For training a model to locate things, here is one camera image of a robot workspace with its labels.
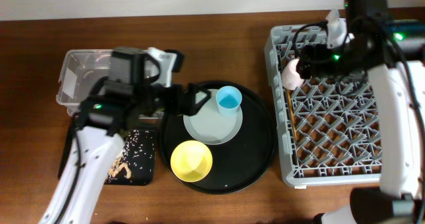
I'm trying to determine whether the grey round plate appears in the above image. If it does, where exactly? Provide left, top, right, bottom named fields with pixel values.
left=183, top=89, right=243, bottom=145

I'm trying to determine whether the pink cup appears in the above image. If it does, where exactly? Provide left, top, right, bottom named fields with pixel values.
left=281, top=58, right=304, bottom=90

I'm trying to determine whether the blue cup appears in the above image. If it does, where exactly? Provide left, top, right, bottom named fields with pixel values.
left=215, top=86, right=242, bottom=116

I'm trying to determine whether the yellow bowl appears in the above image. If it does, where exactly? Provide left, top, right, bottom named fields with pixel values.
left=170, top=140, right=213, bottom=183

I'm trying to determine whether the food scraps and rice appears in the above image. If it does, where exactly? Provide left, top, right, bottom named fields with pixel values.
left=105, top=130, right=157, bottom=185

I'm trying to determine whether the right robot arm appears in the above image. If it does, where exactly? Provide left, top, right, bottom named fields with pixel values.
left=296, top=0, right=424, bottom=223

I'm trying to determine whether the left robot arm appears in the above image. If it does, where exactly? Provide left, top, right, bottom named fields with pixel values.
left=40, top=79, right=211, bottom=223

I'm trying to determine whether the grey dishwasher rack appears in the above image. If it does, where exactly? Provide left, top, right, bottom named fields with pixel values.
left=264, top=25, right=383, bottom=187

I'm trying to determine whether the black rectangular tray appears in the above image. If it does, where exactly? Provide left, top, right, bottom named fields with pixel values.
left=58, top=126, right=157, bottom=185

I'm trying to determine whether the round black tray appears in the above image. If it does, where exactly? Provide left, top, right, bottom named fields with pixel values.
left=159, top=84, right=278, bottom=194

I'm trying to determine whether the clear plastic bin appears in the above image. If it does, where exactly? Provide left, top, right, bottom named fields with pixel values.
left=56, top=47, right=178, bottom=116

